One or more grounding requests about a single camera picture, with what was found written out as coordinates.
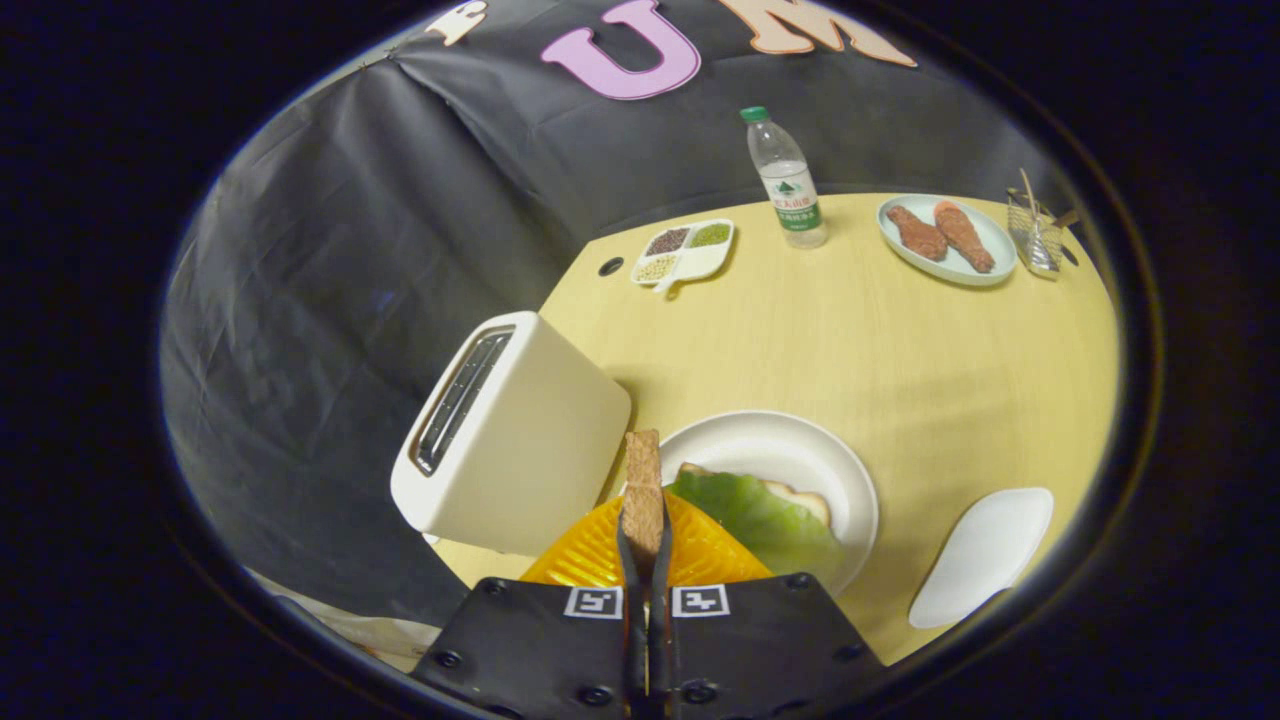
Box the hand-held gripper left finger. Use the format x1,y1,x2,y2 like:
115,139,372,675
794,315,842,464
410,495,646,720

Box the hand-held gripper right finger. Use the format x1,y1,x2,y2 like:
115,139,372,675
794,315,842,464
650,492,886,720

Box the plain bread slice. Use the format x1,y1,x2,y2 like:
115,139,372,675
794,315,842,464
621,430,667,576

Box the green lettuce leaf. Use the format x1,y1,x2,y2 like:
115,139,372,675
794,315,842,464
667,470,846,583

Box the bread slice with ham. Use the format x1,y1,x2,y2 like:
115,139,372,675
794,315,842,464
680,462,833,529

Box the white toaster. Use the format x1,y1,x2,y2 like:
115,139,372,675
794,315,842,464
390,311,633,558

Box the round beige plate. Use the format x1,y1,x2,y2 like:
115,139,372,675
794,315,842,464
625,410,880,596

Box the person's beige jacket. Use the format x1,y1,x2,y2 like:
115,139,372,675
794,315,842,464
250,570,441,673

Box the white rounded square plate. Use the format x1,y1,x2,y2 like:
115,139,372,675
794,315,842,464
908,487,1055,630

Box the white divided seasoning dish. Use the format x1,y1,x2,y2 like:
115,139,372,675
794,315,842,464
630,218,736,293

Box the clear water bottle green cap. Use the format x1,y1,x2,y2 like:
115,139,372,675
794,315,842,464
740,106,830,249

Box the brown meat patty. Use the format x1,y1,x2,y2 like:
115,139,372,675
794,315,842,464
934,200,997,274
886,204,949,263

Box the light blue oval plate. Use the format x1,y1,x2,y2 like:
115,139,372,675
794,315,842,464
877,194,1019,288

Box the clear glass stick holder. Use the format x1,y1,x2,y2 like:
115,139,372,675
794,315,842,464
1006,170,1081,281

